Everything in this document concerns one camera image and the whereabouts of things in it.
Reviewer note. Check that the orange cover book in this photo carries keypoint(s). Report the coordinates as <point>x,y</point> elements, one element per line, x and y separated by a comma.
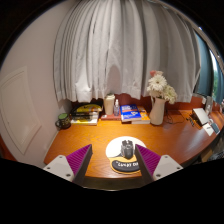
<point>145,117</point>

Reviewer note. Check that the black spine book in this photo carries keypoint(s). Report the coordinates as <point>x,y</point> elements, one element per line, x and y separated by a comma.
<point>83,118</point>
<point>83,114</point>

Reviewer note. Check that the yellow cover book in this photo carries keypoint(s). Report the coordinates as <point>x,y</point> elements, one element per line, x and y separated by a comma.
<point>89,108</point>

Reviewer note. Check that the white pleated curtain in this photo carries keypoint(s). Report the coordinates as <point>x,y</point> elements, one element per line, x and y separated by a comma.
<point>126,46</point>

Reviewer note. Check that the blue cover book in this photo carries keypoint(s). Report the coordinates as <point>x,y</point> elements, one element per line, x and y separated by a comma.
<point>130,112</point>

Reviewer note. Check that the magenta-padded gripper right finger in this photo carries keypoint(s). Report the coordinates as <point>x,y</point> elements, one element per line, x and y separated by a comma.
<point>150,159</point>

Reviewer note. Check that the white yellow printed mouse pad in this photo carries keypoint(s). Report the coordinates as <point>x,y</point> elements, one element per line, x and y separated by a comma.
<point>115,146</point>

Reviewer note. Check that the window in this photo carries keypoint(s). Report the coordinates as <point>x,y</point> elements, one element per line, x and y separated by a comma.
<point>206,70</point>

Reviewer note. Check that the dark green mug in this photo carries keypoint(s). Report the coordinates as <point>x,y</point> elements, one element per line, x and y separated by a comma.
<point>63,121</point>

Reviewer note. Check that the white framed wall panel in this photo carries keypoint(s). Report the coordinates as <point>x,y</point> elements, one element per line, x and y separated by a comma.
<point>18,110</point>

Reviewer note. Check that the white ceramic jug vase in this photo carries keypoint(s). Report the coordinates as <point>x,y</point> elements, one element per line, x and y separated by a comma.
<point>156,112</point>

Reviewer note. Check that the white flat device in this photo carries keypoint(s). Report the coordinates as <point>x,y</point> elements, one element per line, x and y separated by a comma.
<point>201,116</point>

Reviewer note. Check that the red flat book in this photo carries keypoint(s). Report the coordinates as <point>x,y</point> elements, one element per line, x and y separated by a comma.
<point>110,117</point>

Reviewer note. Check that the white flower bouquet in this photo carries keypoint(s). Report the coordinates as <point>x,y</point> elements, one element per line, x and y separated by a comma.
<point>160,85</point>

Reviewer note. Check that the dark grey computer mouse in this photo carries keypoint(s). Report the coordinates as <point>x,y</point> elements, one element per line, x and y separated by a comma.
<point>127,149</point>

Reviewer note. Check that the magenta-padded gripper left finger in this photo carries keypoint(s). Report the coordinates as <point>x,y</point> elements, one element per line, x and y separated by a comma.
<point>78,159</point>

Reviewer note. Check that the clear spray bottle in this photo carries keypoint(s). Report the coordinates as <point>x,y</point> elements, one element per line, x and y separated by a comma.
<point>116,109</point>

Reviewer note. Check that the cream lidded tumbler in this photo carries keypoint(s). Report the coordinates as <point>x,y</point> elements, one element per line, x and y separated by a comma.
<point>109,105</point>

